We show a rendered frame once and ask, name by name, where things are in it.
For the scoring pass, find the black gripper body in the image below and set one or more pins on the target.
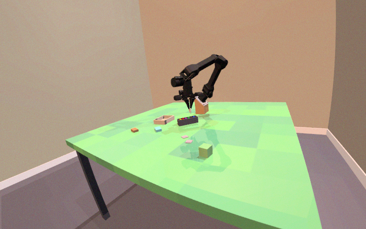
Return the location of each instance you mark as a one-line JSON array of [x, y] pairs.
[[188, 92]]

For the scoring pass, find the olive green cube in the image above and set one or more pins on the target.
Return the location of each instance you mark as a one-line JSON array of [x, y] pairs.
[[205, 150]]

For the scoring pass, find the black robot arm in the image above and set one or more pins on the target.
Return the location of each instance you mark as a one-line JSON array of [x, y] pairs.
[[192, 70]]

